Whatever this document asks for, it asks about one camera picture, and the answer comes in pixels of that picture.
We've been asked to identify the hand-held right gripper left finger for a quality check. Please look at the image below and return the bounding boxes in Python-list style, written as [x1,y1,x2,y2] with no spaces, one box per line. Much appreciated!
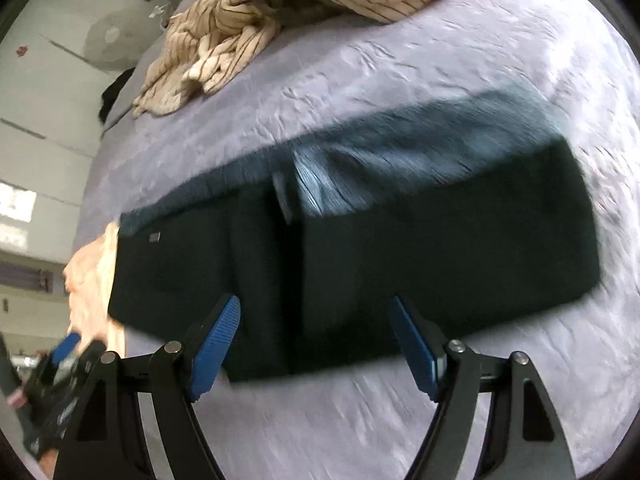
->
[52,294,242,480]

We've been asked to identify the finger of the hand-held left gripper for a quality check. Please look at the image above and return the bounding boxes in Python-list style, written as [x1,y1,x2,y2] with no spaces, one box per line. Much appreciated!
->
[49,332,84,367]

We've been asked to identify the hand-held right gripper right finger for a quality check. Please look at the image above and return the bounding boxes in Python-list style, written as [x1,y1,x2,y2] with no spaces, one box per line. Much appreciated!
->
[389,295,576,480]

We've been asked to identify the black pants with blue trim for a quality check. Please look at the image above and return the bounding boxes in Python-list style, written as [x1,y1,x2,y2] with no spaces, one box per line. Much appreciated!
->
[107,85,602,387]

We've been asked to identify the peach cloth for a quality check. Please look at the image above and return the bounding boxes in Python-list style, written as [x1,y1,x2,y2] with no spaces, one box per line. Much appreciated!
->
[62,221,127,358]

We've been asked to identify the lavender textured bed blanket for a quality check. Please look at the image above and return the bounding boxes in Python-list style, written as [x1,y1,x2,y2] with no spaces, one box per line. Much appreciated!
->
[72,0,640,480]

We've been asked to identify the beige striped crumpled garment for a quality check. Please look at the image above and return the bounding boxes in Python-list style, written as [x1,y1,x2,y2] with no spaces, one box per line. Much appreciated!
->
[132,0,287,119]

